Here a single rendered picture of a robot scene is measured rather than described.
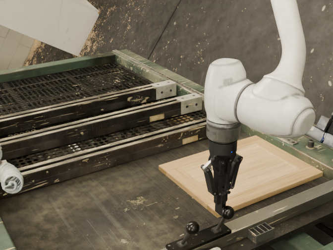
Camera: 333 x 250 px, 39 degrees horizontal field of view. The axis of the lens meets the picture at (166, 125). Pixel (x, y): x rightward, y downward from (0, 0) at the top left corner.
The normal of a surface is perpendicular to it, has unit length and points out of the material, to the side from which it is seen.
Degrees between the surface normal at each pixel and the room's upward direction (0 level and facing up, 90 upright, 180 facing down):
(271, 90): 17
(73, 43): 90
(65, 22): 90
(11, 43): 90
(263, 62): 0
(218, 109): 42
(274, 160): 60
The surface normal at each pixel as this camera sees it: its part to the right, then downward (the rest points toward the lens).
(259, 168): -0.01, -0.91
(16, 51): 0.45, 0.48
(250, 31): -0.74, -0.26
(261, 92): -0.58, -0.40
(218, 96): -0.65, 0.31
